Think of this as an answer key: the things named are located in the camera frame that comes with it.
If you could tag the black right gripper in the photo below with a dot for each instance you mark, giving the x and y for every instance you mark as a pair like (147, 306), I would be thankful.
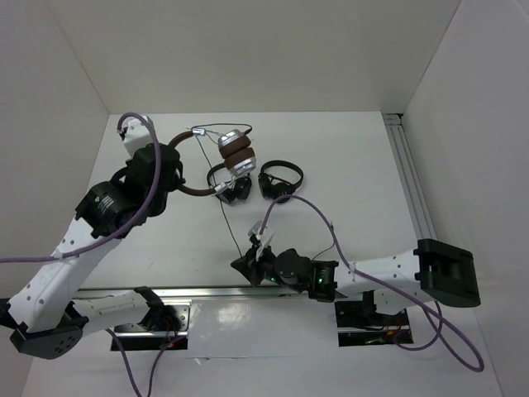
(250, 266)

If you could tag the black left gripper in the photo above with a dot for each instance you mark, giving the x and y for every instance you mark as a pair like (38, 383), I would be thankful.
(176, 181)

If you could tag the brown silver over-ear headphones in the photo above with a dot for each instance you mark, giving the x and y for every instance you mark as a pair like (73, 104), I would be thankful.
(238, 158)

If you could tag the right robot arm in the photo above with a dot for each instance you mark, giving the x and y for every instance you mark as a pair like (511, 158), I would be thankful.
(432, 271)

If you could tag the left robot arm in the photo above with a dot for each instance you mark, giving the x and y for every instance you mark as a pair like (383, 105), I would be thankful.
(46, 318)

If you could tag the black on-ear headphones left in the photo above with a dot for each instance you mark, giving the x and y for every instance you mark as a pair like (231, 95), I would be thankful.
(236, 190)

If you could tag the black on-ear headphones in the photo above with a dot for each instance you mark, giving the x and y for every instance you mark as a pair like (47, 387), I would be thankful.
(236, 190)
(273, 187)

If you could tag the black on-ear headphones right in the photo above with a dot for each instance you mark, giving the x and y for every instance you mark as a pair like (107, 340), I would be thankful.
(273, 187)

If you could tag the aluminium front rail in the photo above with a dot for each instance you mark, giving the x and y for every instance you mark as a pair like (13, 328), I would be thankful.
(242, 292)

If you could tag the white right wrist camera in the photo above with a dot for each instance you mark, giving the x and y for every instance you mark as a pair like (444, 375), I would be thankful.
(261, 236)

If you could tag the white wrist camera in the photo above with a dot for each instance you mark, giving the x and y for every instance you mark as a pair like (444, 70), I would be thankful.
(135, 135)
(261, 236)

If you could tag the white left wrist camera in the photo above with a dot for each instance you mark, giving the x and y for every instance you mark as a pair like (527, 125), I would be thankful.
(135, 135)

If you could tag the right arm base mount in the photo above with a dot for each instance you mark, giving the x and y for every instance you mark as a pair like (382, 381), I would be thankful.
(357, 328)

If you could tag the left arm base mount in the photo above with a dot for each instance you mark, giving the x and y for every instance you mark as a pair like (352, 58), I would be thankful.
(166, 324)

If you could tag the aluminium side rail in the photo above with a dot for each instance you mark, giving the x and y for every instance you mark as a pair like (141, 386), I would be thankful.
(416, 201)

